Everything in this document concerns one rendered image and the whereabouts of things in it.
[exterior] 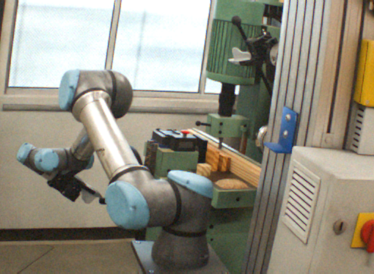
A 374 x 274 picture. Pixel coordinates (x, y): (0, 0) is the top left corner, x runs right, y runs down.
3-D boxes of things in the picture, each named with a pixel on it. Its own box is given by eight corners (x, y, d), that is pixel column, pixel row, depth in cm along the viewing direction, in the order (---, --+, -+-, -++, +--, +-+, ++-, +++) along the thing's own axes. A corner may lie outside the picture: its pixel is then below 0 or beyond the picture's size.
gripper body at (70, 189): (70, 196, 230) (44, 180, 224) (82, 176, 231) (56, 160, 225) (75, 204, 224) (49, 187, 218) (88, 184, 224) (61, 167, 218)
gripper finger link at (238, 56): (222, 47, 202) (248, 42, 197) (230, 63, 205) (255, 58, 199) (219, 52, 200) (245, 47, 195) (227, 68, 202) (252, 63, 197)
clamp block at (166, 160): (143, 165, 232) (146, 140, 230) (177, 165, 238) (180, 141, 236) (160, 178, 219) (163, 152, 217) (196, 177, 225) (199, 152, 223)
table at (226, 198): (119, 154, 252) (121, 139, 251) (191, 155, 266) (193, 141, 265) (188, 210, 200) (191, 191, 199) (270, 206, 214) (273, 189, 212)
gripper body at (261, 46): (259, 28, 197) (281, 34, 187) (270, 52, 201) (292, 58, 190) (241, 40, 195) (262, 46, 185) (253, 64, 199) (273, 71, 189)
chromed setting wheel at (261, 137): (251, 154, 230) (257, 120, 227) (279, 154, 235) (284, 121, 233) (255, 157, 227) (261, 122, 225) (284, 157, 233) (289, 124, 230)
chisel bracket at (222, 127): (204, 136, 237) (207, 113, 235) (237, 137, 243) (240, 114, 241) (213, 141, 230) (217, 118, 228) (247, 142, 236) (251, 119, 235)
